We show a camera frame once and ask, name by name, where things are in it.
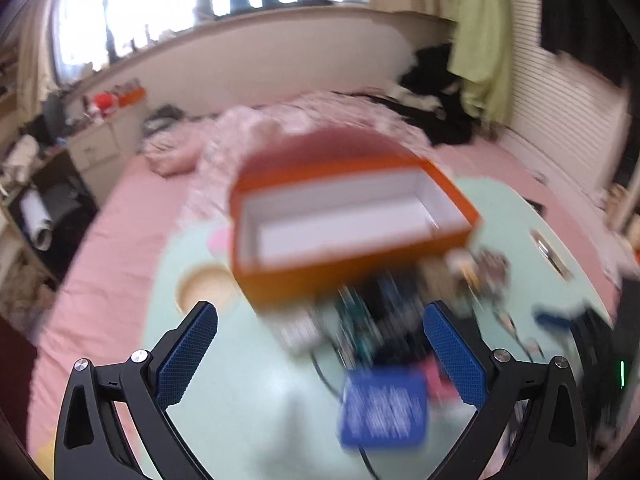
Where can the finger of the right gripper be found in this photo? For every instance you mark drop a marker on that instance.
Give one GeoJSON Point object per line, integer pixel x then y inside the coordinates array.
{"type": "Point", "coordinates": [555, 322]}

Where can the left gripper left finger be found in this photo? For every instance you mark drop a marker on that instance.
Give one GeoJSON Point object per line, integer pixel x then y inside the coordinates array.
{"type": "Point", "coordinates": [90, 442]}

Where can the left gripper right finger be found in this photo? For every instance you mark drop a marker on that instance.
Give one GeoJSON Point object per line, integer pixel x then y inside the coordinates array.
{"type": "Point", "coordinates": [551, 442]}

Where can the brown snack packet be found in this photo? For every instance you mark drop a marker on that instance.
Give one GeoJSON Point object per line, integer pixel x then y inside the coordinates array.
{"type": "Point", "coordinates": [490, 273]}

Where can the black satin lace scrunchie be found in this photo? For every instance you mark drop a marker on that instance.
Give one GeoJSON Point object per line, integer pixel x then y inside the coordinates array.
{"type": "Point", "coordinates": [398, 315]}

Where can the blue square tin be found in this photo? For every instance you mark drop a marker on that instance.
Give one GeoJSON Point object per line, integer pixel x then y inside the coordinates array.
{"type": "Point", "coordinates": [383, 409]}

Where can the green toy car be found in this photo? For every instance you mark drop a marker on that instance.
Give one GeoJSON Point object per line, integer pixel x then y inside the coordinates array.
{"type": "Point", "coordinates": [358, 337]}

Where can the clear plastic wrap bundle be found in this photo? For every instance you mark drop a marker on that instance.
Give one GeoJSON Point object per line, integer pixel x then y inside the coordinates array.
{"type": "Point", "coordinates": [298, 332]}

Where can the brown fur scrunchie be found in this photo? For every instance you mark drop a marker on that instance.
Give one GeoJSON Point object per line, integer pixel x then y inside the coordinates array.
{"type": "Point", "coordinates": [436, 281]}

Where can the black clothes pile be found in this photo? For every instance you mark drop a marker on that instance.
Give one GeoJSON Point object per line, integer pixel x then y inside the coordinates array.
{"type": "Point", "coordinates": [438, 110]}

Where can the white paper roll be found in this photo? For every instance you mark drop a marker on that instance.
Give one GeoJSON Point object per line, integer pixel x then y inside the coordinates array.
{"type": "Point", "coordinates": [38, 223]}

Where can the orange cardboard box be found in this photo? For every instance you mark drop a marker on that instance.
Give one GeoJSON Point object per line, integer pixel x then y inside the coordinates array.
{"type": "Point", "coordinates": [308, 230]}

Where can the green hanging cloth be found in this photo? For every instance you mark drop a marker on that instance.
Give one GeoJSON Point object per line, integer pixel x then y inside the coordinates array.
{"type": "Point", "coordinates": [482, 56]}

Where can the white bedside drawer cabinet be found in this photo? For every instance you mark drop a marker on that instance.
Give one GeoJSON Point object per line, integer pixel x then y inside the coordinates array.
{"type": "Point", "coordinates": [101, 152]}

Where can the dark red pillow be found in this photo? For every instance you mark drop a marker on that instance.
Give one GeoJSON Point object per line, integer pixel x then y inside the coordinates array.
{"type": "Point", "coordinates": [326, 144]}

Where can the pink floral duvet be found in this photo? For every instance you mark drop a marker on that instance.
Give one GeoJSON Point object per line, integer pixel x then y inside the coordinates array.
{"type": "Point", "coordinates": [213, 149]}

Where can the red container on cabinet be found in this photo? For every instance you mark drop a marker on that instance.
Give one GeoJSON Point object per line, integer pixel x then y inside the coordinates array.
{"type": "Point", "coordinates": [106, 102]}

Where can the orange box on cabinet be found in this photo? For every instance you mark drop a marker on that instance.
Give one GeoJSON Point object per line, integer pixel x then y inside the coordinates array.
{"type": "Point", "coordinates": [131, 97]}

